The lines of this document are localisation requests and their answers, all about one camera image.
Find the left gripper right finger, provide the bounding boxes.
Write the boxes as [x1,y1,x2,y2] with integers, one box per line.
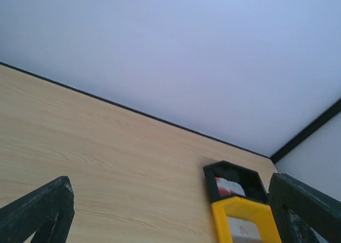
[268,173,340,242]

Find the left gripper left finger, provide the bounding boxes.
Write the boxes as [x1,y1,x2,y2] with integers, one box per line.
[1,176,75,242]

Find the white patterned card stack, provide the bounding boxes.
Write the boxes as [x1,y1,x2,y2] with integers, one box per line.
[226,217,262,243]

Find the red dotted card stack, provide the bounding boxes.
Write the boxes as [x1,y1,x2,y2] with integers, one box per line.
[215,177,245,197]

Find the black bin with red cards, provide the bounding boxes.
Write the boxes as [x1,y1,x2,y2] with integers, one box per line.
[203,161,267,204]

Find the yellow bin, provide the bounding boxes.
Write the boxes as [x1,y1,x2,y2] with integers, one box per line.
[211,197,281,242]

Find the black aluminium frame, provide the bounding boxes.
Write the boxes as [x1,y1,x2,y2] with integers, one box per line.
[1,62,340,164]

